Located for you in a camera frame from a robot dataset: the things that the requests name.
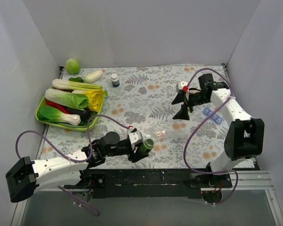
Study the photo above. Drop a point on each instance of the floral table mat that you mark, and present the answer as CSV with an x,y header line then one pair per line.
x,y
143,100

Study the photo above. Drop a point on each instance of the green pill bottle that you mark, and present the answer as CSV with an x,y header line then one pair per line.
x,y
147,145

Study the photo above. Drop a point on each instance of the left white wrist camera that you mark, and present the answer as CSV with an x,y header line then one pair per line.
x,y
135,137

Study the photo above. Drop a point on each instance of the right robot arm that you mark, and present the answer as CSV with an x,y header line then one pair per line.
x,y
244,139

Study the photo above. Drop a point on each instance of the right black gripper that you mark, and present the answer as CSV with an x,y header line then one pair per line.
x,y
187,100

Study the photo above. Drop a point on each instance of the green cabbage ball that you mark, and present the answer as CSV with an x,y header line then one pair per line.
x,y
72,66

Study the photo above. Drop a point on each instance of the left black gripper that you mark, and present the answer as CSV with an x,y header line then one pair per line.
x,y
136,150

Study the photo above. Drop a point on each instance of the clear weekly pill organizer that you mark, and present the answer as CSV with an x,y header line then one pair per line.
x,y
157,136

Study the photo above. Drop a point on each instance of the red chili pepper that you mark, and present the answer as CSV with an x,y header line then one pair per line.
x,y
58,106

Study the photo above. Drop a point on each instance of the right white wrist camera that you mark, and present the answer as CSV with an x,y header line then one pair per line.
x,y
182,86

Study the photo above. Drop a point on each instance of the white cap pill bottle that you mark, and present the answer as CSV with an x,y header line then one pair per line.
x,y
115,80

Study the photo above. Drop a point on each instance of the green bok choy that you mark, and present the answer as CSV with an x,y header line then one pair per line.
x,y
51,114

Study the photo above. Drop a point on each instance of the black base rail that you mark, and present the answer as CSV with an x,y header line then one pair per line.
x,y
113,183

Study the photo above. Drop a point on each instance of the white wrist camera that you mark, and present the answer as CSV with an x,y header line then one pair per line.
x,y
182,86
135,137

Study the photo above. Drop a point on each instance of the purple eggplant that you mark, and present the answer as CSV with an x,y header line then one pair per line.
x,y
84,114

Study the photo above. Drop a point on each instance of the yellow leafy vegetable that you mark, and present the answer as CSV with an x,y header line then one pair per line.
x,y
95,97

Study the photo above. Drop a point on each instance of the white radish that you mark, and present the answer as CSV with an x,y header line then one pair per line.
x,y
94,76

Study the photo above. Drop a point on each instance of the blue pill organizer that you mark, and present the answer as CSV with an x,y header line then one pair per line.
x,y
214,117

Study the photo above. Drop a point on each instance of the green vegetable tray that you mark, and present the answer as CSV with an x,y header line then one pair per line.
x,y
84,125

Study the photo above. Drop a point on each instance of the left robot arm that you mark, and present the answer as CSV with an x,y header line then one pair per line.
x,y
28,176

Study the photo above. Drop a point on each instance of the napa cabbage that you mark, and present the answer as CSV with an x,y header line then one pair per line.
x,y
75,101

